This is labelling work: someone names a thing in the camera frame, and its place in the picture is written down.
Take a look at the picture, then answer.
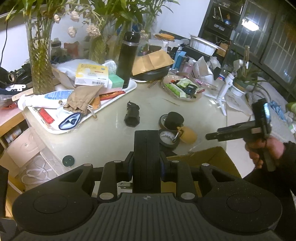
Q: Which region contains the yellow bear-shaped case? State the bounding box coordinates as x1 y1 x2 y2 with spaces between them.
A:
177 126 198 144

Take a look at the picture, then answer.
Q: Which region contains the black adapter part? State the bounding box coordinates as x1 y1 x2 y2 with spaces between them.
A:
124 101 140 128

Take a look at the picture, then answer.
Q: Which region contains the black cylinder speaker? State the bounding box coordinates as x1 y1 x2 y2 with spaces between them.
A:
165 111 184 131

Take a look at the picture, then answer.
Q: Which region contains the person's right hand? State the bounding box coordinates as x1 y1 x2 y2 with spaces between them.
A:
245 137 285 169

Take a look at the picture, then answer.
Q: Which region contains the potted plant white pot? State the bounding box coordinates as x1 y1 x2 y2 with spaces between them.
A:
232 59 271 99

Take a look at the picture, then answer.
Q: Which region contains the brown cardboard box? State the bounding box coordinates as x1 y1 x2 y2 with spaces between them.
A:
160 146 242 193

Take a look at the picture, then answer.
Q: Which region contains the white phone gimbal tripod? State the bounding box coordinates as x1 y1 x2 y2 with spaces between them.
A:
205 71 237 116

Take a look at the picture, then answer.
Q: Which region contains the dark green round lid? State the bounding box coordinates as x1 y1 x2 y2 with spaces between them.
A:
62 155 75 167

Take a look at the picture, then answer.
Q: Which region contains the wicker snack basket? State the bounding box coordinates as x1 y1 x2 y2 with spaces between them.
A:
161 74 205 102

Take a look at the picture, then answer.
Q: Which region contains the green tissue pack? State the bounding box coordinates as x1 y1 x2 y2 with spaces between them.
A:
107 74 125 89

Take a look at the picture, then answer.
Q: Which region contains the white plastic tray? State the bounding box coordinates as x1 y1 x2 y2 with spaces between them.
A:
18 79 137 135

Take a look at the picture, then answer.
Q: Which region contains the black oval case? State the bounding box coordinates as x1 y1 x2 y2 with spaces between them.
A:
132 66 170 81

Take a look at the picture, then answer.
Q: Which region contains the white takeaway container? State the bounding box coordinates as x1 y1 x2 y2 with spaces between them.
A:
190 35 219 56

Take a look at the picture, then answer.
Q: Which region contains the red lighter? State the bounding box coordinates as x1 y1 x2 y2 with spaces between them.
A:
38 108 55 125

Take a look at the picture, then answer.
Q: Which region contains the yellow white medicine box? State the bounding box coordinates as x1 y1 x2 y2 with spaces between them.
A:
75 64 109 87

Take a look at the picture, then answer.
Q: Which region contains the white drawer unit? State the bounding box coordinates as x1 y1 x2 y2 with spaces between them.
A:
7 127 46 168

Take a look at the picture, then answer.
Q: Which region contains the brown paper envelope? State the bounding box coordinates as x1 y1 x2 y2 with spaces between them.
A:
132 50 174 76

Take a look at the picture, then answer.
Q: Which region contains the black thermos bottle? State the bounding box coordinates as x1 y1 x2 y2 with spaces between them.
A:
116 31 140 89

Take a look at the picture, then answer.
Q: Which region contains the glass vase with stems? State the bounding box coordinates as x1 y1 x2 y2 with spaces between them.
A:
26 17 55 95

